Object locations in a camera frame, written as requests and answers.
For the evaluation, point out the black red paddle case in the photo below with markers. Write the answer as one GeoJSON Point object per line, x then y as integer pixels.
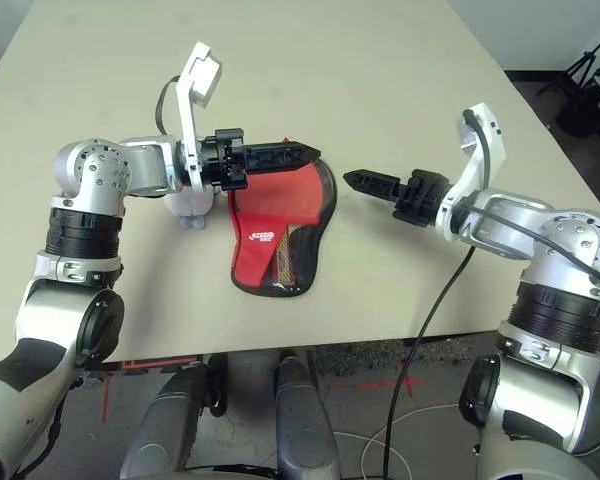
{"type": "Point", "coordinates": [260, 260]}

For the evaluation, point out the grey left robot leg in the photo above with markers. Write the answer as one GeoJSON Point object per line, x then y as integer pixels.
{"type": "Point", "coordinates": [165, 430]}

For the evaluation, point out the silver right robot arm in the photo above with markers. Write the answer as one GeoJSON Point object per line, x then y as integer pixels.
{"type": "Point", "coordinates": [570, 235]}

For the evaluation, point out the red floor tape cross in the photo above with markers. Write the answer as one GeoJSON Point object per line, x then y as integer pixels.
{"type": "Point", "coordinates": [410, 386]}

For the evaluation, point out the black tripod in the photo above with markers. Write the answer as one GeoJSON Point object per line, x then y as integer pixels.
{"type": "Point", "coordinates": [587, 55]}

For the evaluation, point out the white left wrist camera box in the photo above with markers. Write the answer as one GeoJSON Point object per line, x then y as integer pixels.
{"type": "Point", "coordinates": [202, 75]}

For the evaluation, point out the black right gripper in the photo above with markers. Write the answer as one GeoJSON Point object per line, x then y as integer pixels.
{"type": "Point", "coordinates": [422, 200]}

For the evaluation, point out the red floor tape strip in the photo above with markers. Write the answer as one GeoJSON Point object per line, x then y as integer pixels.
{"type": "Point", "coordinates": [106, 400]}

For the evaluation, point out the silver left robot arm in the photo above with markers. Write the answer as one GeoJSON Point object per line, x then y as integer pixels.
{"type": "Point", "coordinates": [95, 170]}

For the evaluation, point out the black trash bin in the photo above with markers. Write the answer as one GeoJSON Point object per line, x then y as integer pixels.
{"type": "Point", "coordinates": [580, 115]}

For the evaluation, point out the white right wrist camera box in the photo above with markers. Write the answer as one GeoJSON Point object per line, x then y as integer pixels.
{"type": "Point", "coordinates": [485, 150]}

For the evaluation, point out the red ping-pong paddle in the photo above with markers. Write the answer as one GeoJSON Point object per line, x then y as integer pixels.
{"type": "Point", "coordinates": [290, 195]}

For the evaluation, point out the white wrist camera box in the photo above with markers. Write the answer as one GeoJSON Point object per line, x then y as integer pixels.
{"type": "Point", "coordinates": [202, 75]}
{"type": "Point", "coordinates": [485, 150]}

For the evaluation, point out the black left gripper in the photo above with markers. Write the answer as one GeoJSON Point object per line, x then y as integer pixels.
{"type": "Point", "coordinates": [225, 160]}

